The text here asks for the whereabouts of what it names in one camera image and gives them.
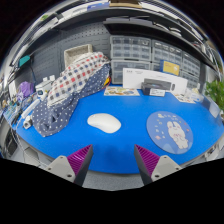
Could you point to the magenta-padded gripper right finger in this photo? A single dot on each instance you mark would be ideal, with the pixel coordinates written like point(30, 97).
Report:
point(163, 166)

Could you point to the purple bag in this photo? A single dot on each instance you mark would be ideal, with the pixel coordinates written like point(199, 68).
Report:
point(26, 89)

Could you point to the pale sticker sheet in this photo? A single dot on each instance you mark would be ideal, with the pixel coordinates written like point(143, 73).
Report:
point(183, 97)

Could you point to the red-blue checked cloth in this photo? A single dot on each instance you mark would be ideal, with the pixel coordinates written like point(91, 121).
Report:
point(76, 75)

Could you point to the yellow and red object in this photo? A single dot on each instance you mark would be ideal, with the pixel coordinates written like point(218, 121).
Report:
point(107, 81)

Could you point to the navy polka-dot cloth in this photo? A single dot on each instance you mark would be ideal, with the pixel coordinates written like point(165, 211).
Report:
point(53, 116)

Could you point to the grey large-drawer cabinet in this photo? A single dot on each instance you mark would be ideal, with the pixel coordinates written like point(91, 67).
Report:
point(116, 71)

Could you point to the small black box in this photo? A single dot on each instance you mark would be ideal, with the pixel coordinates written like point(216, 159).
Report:
point(148, 89)

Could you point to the white computer mouse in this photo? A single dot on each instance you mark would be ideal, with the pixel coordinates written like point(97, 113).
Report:
point(104, 122)

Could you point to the food sticker sheet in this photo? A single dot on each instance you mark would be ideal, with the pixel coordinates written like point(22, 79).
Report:
point(121, 91)

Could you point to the teal lamp shade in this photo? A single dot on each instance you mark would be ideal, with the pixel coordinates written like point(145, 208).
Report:
point(24, 60)

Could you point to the white woven basket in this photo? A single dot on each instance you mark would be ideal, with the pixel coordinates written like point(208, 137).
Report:
point(78, 51)

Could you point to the round blue rabbit mouse pad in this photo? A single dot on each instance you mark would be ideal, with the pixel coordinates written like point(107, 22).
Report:
point(170, 131)

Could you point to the small white camera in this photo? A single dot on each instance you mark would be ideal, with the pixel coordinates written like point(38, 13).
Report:
point(27, 122)

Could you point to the white keyboard box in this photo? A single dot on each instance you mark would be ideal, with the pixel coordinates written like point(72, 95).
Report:
point(133, 78)

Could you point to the green potted plant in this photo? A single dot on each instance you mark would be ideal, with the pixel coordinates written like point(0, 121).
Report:
point(215, 93)

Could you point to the clear plastic packet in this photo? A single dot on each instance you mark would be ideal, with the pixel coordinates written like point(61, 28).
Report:
point(197, 96)

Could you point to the yellow and blue box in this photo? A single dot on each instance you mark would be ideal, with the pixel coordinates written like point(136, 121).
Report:
point(170, 67)

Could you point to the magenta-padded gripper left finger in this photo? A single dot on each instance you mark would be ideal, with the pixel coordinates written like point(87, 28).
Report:
point(63, 166)

